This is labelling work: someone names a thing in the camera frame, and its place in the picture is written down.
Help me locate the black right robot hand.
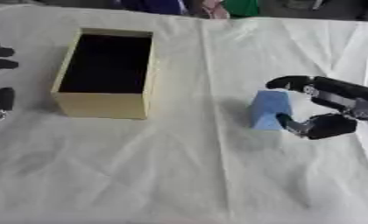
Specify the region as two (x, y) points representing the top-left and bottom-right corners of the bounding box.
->
(264, 74), (368, 141)

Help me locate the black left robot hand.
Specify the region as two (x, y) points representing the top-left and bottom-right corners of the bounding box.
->
(0, 40), (20, 140)

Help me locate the light blue block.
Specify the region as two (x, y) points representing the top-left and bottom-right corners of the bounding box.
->
(248, 89), (294, 131)

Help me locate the tan cardboard box black inside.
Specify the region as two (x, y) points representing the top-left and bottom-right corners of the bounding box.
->
(49, 27), (157, 121)

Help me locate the person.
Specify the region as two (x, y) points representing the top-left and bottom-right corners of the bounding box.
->
(109, 0), (263, 20)

